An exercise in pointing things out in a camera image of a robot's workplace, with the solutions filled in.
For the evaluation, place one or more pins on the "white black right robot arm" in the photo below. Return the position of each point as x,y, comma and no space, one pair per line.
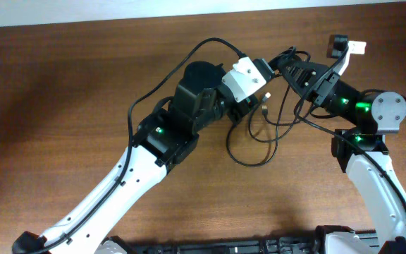
361,151

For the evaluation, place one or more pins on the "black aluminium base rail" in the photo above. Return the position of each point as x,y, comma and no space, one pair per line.
327,239

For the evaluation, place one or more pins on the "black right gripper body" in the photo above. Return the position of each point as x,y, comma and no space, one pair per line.
321,95

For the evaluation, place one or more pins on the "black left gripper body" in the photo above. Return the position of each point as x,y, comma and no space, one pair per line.
235,109

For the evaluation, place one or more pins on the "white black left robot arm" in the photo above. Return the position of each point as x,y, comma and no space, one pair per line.
205,94

